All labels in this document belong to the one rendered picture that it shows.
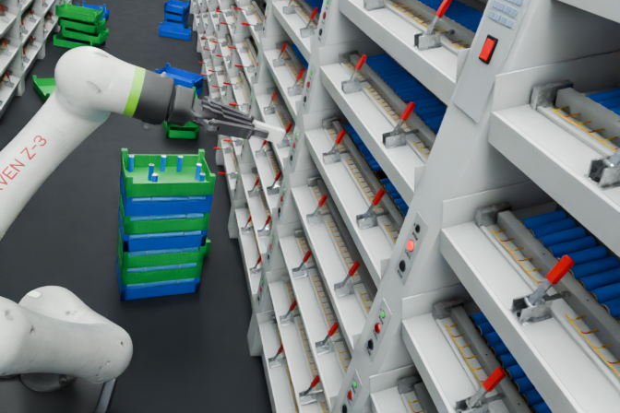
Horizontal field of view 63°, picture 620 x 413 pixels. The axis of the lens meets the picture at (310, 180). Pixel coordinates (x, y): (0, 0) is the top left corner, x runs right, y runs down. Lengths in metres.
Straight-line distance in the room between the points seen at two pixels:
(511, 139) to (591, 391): 0.29
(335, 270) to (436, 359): 0.45
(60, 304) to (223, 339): 0.83
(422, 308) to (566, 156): 0.38
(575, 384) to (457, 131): 0.35
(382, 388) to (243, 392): 0.94
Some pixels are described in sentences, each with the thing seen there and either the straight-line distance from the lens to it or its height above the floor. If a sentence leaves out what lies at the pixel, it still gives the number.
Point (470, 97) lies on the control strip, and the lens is 0.73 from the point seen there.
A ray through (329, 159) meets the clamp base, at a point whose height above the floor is 0.94.
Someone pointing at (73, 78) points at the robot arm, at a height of 1.14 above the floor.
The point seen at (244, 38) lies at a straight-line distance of 2.75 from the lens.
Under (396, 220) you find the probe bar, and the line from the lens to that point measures 1.03.
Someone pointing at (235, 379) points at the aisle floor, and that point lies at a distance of 1.91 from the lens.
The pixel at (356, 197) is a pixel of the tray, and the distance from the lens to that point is 1.13.
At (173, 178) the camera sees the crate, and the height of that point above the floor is 0.48.
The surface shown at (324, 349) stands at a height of 0.57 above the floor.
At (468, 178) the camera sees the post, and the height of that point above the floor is 1.20.
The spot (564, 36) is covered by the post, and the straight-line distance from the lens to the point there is 0.72.
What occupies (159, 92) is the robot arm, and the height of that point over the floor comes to 1.13.
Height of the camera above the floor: 1.49
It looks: 29 degrees down
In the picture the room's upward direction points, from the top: 14 degrees clockwise
